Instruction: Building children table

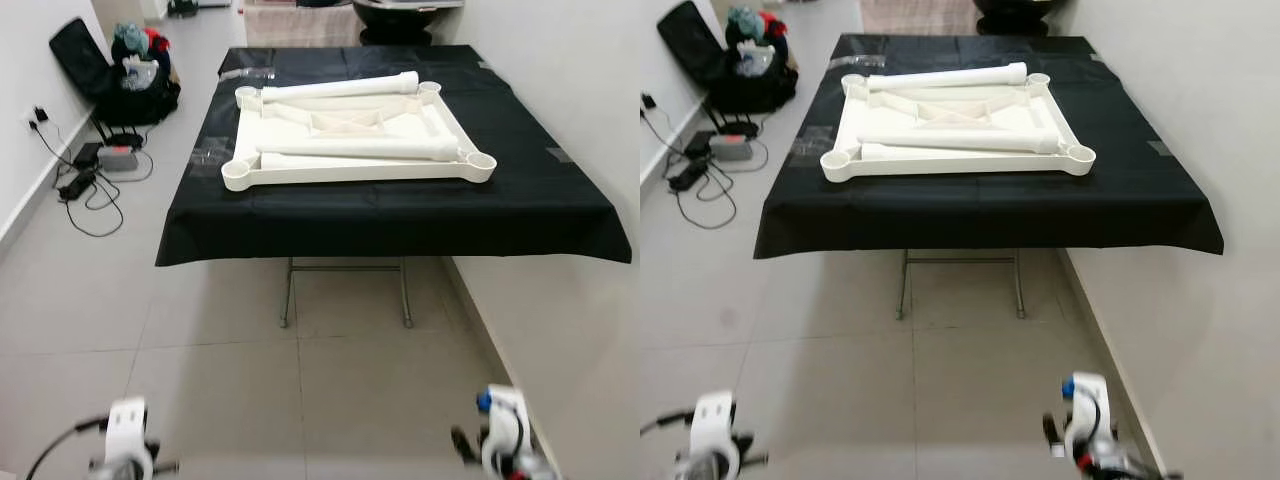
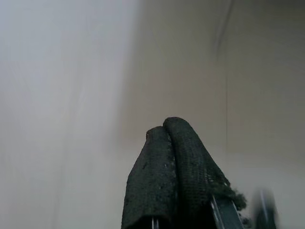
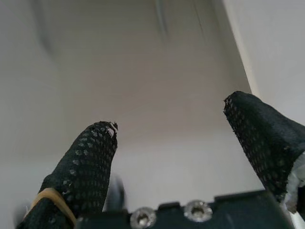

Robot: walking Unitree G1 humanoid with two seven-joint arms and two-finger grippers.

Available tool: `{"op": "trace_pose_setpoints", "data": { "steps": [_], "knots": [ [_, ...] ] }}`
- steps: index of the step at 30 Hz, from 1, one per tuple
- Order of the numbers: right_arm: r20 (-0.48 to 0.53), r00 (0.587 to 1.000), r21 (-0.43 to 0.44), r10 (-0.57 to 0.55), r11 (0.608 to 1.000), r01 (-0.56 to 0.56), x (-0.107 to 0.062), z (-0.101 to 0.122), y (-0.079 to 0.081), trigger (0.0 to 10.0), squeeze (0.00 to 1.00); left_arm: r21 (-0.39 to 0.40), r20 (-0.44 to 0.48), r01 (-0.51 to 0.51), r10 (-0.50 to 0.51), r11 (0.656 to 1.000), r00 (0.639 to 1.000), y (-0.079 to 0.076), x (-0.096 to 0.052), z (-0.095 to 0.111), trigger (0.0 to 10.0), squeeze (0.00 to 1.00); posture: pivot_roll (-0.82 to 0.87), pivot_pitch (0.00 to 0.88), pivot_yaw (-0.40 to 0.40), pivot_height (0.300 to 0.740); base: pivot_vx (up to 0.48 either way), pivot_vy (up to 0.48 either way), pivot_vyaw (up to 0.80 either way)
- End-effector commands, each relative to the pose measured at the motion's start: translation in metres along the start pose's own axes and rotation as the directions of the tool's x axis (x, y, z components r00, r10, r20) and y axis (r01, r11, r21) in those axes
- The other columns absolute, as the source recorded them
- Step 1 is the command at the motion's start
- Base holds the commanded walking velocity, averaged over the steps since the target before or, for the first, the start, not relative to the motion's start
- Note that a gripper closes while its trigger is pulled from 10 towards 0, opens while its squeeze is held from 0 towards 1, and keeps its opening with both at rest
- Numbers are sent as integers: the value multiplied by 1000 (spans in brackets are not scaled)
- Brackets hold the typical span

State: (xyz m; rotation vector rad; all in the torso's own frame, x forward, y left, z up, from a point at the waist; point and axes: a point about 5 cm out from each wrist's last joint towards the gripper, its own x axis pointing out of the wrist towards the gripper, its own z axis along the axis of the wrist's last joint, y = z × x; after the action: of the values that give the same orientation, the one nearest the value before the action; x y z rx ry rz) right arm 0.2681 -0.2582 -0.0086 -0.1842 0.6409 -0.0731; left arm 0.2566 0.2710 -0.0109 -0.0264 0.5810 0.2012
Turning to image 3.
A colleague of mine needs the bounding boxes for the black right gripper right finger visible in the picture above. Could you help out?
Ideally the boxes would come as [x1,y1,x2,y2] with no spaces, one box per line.
[223,90,305,203]

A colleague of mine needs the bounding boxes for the tan rubber band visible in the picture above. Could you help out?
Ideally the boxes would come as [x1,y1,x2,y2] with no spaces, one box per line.
[28,187,77,227]

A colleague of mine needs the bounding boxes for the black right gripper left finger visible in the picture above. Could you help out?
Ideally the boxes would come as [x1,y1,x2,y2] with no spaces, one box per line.
[18,121,119,229]

